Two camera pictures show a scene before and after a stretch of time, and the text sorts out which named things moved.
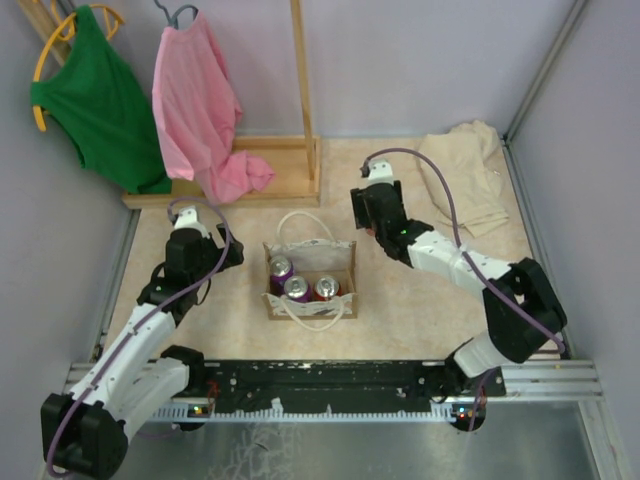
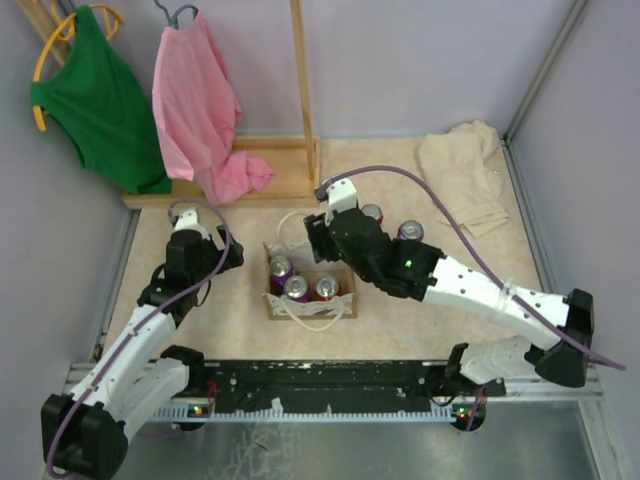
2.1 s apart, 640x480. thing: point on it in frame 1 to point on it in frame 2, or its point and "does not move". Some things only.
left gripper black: (233, 255) does not move
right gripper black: (361, 210) to (320, 238)
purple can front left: (297, 288) does not move
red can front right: (325, 288) does not move
